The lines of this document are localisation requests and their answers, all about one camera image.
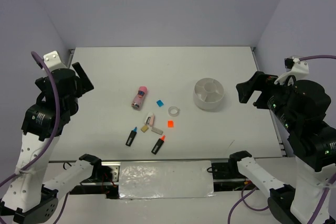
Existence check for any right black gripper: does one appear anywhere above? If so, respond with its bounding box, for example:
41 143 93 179
235 67 298 127

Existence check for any pink glue bottle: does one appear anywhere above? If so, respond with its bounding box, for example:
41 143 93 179
131 86 148 110

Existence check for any orange cap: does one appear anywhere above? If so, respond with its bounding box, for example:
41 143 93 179
167 120 174 128

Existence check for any orange black highlighter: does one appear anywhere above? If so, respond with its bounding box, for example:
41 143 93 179
151 135 165 155

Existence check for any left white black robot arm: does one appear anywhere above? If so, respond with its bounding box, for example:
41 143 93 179
1 62 103 223

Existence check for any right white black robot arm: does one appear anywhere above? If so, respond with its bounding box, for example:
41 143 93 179
228 71 335 223

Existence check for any white round divided container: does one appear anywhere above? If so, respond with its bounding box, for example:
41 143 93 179
193 78 224 111

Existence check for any blue black highlighter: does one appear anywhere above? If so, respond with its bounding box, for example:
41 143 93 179
125 127 137 147

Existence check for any white small eraser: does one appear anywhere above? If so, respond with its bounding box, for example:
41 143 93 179
144 112 154 127

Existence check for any tan square eraser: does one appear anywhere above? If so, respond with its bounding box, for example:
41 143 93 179
141 125 149 133

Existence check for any pink eraser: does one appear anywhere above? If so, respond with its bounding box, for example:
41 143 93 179
147 114 155 127

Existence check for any clear tape roll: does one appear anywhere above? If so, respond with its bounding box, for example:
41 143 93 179
168 106 180 117

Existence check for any blue cap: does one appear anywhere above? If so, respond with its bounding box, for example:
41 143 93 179
156 100 164 107

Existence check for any grey rectangular eraser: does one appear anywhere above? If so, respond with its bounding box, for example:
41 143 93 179
151 127 163 135

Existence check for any silver foil sheet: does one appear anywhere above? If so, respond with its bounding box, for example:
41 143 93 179
119 161 215 199

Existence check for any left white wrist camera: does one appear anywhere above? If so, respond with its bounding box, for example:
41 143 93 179
43 51 67 72

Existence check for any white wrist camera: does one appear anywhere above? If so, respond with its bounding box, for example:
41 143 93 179
274 56 309 85
43 51 67 72

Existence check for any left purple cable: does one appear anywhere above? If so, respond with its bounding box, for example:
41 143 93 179
0 51 69 224

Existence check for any purple cable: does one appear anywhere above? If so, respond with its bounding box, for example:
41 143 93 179
0 51 69 224
227 55 336 224

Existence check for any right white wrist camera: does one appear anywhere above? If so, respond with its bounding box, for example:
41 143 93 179
274 56 309 85

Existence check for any black mounting rail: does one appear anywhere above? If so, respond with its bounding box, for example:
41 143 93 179
70 160 253 200

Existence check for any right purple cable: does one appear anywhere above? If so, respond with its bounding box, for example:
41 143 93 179
227 55 336 224

